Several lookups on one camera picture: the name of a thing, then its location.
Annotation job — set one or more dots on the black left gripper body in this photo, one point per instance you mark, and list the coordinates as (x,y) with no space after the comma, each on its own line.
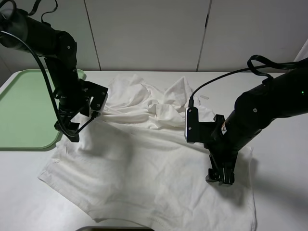
(69,107)

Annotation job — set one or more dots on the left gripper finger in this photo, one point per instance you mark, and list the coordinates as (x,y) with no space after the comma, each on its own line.
(72,135)
(72,125)

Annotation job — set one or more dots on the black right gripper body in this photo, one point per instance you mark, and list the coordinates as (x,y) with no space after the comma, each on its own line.
(223,150)

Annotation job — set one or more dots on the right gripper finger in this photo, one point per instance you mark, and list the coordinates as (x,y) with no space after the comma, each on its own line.
(227,176)
(213,176)

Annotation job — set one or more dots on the white short sleeve shirt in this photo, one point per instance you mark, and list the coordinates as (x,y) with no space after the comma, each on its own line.
(133,163)

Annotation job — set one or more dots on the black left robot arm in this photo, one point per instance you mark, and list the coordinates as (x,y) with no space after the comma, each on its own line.
(56,55)

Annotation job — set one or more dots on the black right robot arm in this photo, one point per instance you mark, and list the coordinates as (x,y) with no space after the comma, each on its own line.
(282,94)

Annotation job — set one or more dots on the green plastic tray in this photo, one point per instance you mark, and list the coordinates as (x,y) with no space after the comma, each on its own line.
(27,116)

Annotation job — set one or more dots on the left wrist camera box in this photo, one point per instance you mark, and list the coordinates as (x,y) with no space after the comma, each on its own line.
(96,97)

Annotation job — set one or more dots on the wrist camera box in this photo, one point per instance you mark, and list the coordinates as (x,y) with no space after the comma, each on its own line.
(196,131)
(96,97)

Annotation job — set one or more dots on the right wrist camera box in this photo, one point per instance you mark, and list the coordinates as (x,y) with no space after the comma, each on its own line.
(196,131)

